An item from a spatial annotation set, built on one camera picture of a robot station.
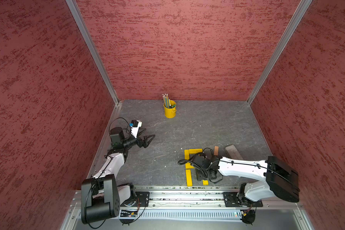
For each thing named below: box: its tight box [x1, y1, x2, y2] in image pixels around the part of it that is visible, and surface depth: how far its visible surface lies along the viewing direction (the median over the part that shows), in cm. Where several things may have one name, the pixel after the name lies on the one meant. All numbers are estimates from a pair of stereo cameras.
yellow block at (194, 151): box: [188, 148, 204, 155], surface depth 94 cm
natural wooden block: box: [213, 145, 219, 156], surface depth 94 cm
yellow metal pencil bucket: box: [163, 99, 177, 119], surface depth 106 cm
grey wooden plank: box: [224, 144, 244, 161], surface depth 91 cm
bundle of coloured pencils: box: [161, 92, 172, 109], surface depth 105 cm
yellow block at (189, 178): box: [185, 169, 194, 187], surface depth 82 cm
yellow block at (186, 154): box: [184, 149, 190, 161], surface depth 91 cm
